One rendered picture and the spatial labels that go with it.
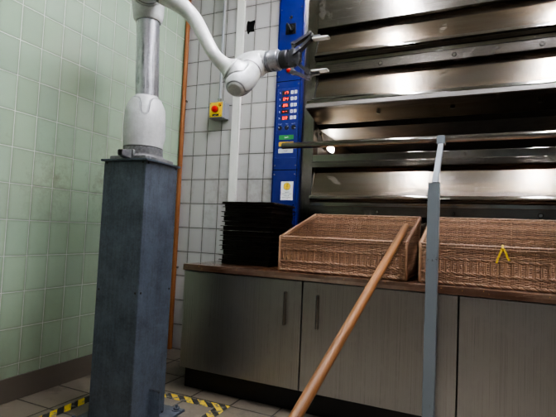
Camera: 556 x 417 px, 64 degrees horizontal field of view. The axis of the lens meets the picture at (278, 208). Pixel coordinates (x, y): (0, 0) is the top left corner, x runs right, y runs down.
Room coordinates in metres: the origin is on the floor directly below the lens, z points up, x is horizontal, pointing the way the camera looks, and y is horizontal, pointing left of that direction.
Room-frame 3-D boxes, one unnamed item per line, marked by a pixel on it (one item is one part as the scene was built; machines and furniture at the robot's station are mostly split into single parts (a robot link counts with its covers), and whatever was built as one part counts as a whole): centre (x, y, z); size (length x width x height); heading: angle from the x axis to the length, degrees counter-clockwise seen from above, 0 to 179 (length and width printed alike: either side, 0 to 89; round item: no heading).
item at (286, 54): (1.85, -0.02, 1.48); 0.09 x 0.07 x 0.08; 65
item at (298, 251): (2.07, -0.36, 0.72); 0.56 x 0.49 x 0.28; 66
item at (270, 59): (1.88, 0.04, 1.48); 0.09 x 0.06 x 0.09; 155
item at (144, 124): (1.79, 0.55, 1.17); 0.18 x 0.16 x 0.22; 14
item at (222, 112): (2.66, 0.38, 1.46); 0.10 x 0.07 x 0.10; 65
